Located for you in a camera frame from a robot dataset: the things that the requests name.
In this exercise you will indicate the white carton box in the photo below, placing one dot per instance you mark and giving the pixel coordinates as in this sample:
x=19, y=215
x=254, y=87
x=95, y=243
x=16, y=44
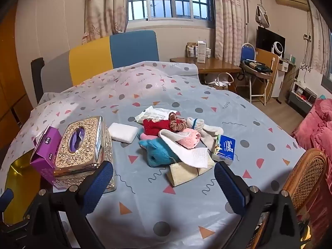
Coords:
x=201, y=53

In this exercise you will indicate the black monitor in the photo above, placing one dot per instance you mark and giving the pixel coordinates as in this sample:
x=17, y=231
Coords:
x=265, y=39

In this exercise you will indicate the rattan chair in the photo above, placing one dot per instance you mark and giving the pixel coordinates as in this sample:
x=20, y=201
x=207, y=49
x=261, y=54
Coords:
x=306, y=176

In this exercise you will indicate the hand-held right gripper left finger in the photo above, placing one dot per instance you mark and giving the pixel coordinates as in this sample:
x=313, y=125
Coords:
x=99, y=184

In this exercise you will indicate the white leaf print board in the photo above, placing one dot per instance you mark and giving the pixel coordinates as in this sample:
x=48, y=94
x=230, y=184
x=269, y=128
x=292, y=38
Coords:
x=311, y=77

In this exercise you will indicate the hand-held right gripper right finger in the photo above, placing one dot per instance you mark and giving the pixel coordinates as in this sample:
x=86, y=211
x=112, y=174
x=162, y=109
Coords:
x=229, y=186

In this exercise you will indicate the patterned plastic cover sheet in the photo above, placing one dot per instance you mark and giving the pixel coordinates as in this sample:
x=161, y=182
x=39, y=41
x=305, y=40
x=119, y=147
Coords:
x=181, y=90

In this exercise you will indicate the round folding table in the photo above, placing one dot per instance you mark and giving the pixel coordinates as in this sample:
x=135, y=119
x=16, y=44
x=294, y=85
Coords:
x=259, y=76

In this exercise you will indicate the blue folding chair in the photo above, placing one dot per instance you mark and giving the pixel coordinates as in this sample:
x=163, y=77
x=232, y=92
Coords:
x=246, y=51

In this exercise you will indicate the white wet wipes packet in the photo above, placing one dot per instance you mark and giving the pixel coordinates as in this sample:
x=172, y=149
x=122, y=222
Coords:
x=155, y=112

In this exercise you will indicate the teal sock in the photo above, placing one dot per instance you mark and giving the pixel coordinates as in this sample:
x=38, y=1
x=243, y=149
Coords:
x=158, y=153

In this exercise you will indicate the dark green bag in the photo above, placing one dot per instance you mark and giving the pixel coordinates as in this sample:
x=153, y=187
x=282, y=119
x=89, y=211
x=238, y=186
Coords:
x=258, y=66

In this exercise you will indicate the ornate gold tissue box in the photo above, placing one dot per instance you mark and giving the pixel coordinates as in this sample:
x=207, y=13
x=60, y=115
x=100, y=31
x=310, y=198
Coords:
x=85, y=158

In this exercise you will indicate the wall air conditioner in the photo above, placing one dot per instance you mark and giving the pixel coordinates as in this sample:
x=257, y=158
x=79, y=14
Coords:
x=291, y=1

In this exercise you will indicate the grey low shelf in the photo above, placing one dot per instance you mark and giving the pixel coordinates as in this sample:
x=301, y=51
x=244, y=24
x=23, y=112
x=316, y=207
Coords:
x=302, y=98

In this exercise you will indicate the pink fleece blanket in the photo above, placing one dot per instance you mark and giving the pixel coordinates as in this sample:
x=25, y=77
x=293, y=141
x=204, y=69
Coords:
x=316, y=129

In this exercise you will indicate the grey yellow blue headboard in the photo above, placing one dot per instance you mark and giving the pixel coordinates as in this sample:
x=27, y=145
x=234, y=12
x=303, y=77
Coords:
x=90, y=57

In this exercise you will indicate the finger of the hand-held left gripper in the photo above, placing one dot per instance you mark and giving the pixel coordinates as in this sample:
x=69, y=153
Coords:
x=6, y=195

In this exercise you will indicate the white cabinet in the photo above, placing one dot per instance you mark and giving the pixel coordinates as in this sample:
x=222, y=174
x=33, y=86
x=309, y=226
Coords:
x=284, y=80

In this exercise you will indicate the white waffle dishcloth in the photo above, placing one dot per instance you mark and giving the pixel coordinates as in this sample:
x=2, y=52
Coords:
x=192, y=155

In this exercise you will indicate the beige small box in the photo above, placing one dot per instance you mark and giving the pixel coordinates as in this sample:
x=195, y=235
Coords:
x=191, y=50

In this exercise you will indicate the pink fleece towel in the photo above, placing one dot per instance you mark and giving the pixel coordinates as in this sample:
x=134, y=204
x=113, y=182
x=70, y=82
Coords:
x=190, y=141

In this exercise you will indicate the red plush sock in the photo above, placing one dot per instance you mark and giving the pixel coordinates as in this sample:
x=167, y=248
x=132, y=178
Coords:
x=155, y=127

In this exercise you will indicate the barred window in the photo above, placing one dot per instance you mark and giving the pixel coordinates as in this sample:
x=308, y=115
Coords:
x=160, y=7

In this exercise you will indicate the wooden panel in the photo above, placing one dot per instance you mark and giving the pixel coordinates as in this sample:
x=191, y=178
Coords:
x=267, y=59

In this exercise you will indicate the purple cardboard box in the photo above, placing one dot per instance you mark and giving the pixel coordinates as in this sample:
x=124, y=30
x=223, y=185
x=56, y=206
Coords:
x=42, y=153

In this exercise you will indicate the beige cloth pouch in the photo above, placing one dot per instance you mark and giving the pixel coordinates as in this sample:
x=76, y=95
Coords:
x=184, y=176

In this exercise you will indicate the wooden desk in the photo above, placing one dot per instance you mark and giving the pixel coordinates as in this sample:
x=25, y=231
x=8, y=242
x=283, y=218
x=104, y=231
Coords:
x=215, y=66

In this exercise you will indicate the pink soft toy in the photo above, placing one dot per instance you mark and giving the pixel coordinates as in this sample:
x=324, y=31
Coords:
x=149, y=137

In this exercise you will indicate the brown fabric scrunchie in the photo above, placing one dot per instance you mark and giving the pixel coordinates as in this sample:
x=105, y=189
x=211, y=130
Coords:
x=177, y=122

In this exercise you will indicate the blue pocket tissue pack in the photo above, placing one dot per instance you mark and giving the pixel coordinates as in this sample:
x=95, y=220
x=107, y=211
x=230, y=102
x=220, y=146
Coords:
x=225, y=150

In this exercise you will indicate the hanging garment steamer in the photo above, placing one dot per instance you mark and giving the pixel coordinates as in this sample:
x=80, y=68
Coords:
x=262, y=15

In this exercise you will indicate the orange wooden wardrobe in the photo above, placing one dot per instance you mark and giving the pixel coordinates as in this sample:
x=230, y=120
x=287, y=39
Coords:
x=11, y=83

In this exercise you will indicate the gold storage container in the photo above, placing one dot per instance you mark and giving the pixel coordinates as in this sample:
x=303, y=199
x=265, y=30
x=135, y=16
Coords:
x=18, y=176

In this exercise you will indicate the white round fan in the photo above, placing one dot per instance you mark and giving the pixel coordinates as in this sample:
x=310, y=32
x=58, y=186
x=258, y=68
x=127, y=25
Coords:
x=277, y=49

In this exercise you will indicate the beige patterned curtain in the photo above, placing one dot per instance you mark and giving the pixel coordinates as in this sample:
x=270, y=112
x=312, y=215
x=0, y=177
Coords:
x=228, y=18
x=319, y=44
x=103, y=10

